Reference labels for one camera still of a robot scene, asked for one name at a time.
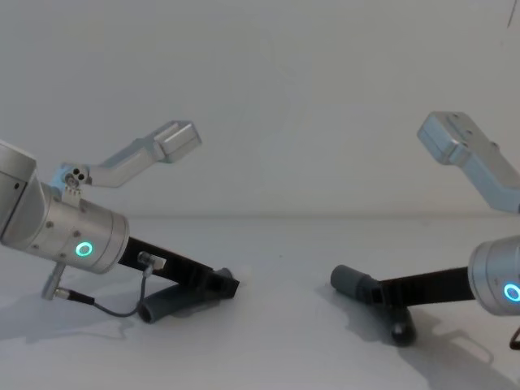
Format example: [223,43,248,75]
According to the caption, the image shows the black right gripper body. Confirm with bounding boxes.
[379,265,475,310]

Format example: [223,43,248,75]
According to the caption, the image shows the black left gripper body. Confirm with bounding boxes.
[118,236,218,293]

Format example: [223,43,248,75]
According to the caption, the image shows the white table cloth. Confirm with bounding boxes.
[0,214,520,390]

